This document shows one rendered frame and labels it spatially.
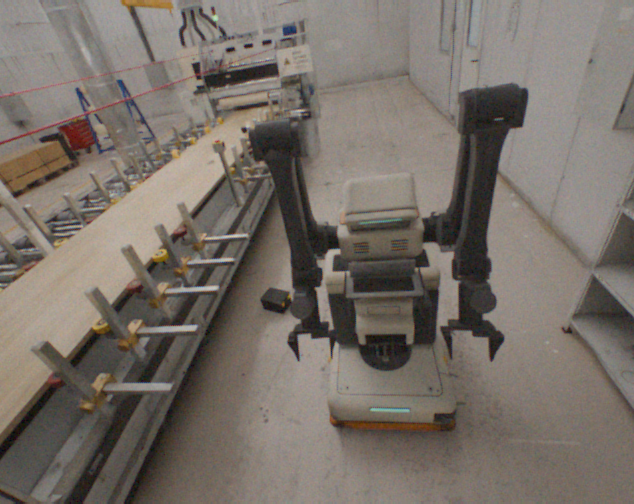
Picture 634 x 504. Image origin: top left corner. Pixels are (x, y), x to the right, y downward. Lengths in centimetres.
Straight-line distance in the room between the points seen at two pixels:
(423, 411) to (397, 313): 59
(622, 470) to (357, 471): 115
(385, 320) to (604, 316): 156
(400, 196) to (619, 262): 157
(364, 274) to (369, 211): 27
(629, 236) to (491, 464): 131
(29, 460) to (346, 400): 125
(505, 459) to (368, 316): 101
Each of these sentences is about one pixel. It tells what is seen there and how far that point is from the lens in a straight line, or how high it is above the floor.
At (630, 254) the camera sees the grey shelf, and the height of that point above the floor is 57.
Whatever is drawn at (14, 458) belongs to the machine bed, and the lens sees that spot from 164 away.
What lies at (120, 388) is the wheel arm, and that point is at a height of 82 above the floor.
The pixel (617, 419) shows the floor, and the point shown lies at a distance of 229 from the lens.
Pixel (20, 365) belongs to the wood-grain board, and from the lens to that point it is 174.
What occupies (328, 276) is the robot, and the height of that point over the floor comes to 81.
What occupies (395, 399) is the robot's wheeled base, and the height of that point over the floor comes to 28.
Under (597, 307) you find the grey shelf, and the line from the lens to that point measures 252.
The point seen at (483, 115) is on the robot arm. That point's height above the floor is 159.
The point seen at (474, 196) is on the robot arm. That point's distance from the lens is 78.
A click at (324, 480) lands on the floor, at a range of 189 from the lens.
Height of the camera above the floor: 177
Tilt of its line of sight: 35 degrees down
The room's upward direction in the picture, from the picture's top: 11 degrees counter-clockwise
